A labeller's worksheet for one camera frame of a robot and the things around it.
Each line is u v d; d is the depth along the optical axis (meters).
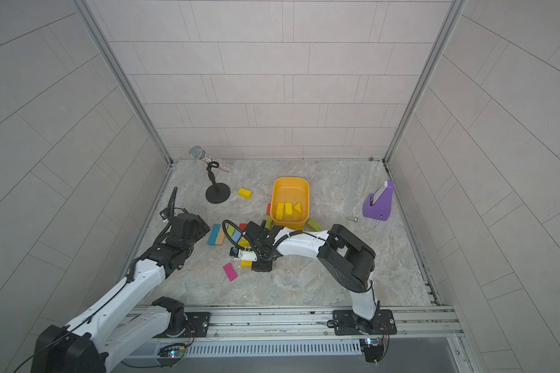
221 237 0.89
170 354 0.65
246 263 0.77
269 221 0.98
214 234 0.89
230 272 0.82
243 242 0.75
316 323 0.72
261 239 0.67
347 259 0.47
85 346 0.39
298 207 0.97
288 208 0.97
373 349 0.68
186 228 0.61
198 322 0.71
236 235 0.68
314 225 0.94
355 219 0.94
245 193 1.02
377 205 0.91
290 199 1.03
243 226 0.68
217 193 1.02
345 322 0.71
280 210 0.96
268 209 0.92
